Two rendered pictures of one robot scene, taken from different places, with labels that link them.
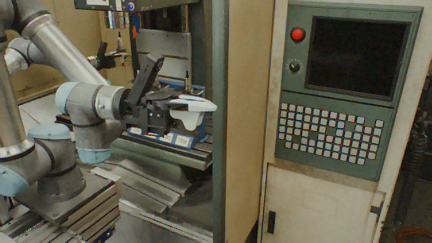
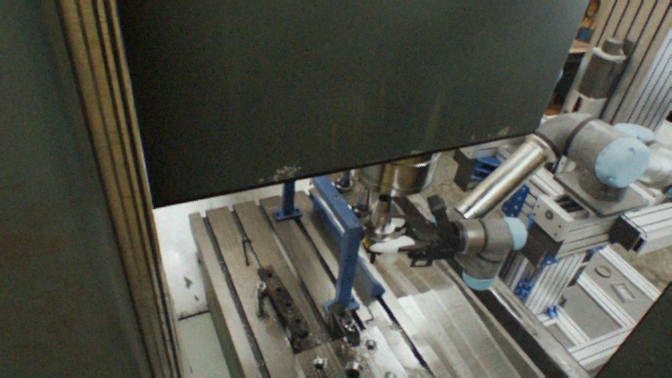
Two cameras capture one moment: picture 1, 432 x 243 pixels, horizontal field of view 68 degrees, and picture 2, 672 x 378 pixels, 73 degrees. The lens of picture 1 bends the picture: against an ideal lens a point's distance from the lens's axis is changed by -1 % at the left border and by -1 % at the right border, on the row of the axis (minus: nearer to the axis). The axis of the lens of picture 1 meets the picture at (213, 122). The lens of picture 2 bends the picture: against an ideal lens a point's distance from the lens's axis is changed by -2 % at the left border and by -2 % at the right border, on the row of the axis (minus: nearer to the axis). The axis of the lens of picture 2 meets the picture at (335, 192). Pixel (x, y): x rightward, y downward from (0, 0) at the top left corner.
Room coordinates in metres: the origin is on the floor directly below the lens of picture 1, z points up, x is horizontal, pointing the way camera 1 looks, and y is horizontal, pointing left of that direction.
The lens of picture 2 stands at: (2.71, 0.90, 2.00)
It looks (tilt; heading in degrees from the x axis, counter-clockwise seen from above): 37 degrees down; 213
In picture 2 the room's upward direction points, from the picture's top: 7 degrees clockwise
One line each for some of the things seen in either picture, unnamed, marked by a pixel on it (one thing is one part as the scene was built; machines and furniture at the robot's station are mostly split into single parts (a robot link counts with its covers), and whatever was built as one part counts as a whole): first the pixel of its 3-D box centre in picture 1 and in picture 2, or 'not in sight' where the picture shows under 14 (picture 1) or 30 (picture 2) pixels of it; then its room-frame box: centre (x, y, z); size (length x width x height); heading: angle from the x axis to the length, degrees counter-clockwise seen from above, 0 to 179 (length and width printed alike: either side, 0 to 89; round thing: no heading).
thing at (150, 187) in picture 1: (114, 179); (419, 305); (1.60, 0.59, 0.70); 0.90 x 0.30 x 0.16; 63
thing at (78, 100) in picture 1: (84, 100); not in sight; (0.69, 0.29, 1.56); 0.11 x 0.08 x 0.09; 73
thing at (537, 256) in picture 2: not in sight; (569, 242); (1.12, 0.93, 0.89); 0.36 x 0.10 x 0.09; 149
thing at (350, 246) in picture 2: not in sight; (346, 271); (1.93, 0.46, 1.05); 0.10 x 0.05 x 0.30; 153
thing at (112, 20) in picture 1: (117, 17); (396, 145); (2.05, 0.59, 1.57); 0.16 x 0.16 x 0.12
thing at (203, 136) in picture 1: (202, 116); (288, 181); (1.73, 0.07, 1.05); 0.10 x 0.05 x 0.30; 153
